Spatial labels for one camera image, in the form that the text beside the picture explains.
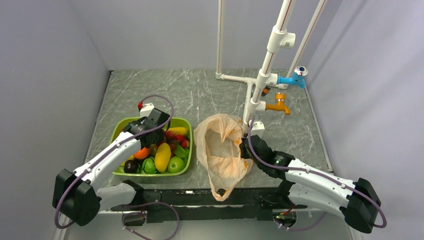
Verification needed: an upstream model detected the green fake starfruit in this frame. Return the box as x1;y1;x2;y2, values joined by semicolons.
173;144;190;159

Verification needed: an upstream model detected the fake orange fruit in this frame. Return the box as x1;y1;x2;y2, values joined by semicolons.
133;147;150;160

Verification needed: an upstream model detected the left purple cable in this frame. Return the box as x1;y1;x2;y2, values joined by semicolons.
54;94;176;230

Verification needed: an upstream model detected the green plastic fruit bin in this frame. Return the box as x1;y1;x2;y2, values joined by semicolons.
112;117;194;177

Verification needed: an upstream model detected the fake red cherry bunch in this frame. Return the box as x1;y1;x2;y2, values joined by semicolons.
164;131;190;156

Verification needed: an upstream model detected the bright green fake apple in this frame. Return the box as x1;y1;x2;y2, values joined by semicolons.
166;156;185;174

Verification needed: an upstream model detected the white PVC pipe frame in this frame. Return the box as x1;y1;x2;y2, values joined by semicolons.
215;0;327;134

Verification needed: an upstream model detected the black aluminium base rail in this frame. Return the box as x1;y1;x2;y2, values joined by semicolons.
101;187;307;223

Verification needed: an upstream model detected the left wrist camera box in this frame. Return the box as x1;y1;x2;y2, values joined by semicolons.
137;101;155;118

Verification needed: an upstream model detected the translucent orange plastic bag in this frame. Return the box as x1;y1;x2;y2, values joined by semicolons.
193;113;254;202

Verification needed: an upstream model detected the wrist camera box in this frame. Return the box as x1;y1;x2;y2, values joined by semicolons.
137;101;155;118
248;120;265;138

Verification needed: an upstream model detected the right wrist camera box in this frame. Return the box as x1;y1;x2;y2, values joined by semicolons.
248;120;265;138

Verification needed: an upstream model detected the blue plastic faucet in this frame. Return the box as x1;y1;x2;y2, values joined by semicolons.
277;66;308;89

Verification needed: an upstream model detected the yellow fake corn cob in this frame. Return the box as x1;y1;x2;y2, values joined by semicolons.
168;126;189;136

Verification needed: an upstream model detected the orange plastic faucet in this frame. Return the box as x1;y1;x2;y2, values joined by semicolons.
265;92;291;115

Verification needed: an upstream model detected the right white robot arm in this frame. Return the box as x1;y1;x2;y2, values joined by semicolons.
240;135;387;234

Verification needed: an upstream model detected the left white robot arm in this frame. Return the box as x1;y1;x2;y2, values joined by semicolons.
52;107;173;229

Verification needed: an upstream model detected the purple cable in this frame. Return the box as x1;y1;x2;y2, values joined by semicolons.
54;94;176;230
247;117;388;229

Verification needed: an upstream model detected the dark fake plum front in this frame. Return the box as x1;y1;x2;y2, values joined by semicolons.
123;159;139;174

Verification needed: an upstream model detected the small fake watermelon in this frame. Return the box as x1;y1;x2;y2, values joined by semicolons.
141;156;158;174

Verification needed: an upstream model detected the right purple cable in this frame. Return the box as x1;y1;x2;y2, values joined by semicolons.
247;117;388;229

